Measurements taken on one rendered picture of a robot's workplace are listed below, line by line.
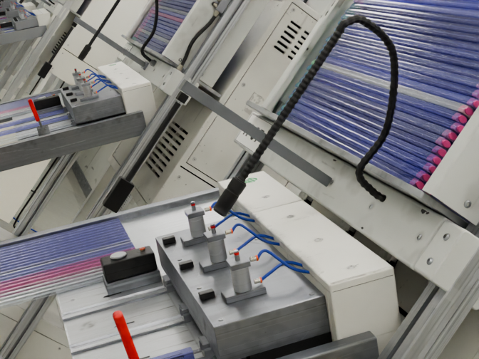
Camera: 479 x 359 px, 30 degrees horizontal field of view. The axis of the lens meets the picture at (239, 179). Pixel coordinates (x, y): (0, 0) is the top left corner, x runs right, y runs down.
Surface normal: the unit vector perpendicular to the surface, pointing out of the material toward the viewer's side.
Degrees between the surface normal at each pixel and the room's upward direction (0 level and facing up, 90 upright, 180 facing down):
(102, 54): 90
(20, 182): 90
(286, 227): 45
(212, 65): 90
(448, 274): 90
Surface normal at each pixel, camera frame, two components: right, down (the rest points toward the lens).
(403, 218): -0.78, -0.50
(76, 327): -0.17, -0.94
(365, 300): 0.28, 0.23
